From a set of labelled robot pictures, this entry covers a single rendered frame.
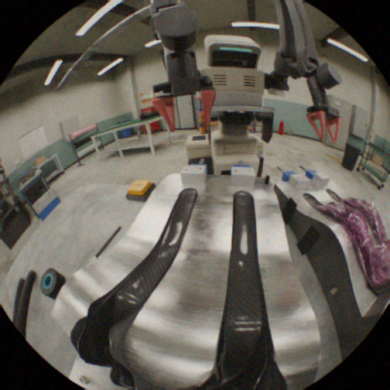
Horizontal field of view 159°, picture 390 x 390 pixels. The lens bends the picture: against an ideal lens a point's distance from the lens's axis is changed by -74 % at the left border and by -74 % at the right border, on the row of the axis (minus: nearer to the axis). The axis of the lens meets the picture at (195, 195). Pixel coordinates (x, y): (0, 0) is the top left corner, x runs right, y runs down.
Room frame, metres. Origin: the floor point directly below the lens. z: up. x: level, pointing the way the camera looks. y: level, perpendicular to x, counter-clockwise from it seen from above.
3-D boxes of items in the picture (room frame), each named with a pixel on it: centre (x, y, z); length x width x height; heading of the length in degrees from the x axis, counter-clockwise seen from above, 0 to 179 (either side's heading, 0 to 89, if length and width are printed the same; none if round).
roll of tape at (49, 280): (0.03, 0.37, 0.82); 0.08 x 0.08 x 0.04
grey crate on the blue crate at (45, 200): (1.47, 2.98, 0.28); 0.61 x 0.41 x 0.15; 155
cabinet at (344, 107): (3.28, -5.43, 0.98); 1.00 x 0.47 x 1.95; 65
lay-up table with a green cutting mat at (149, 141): (4.02, 1.73, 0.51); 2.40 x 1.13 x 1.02; 69
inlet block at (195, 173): (0.32, -0.02, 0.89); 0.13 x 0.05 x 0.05; 163
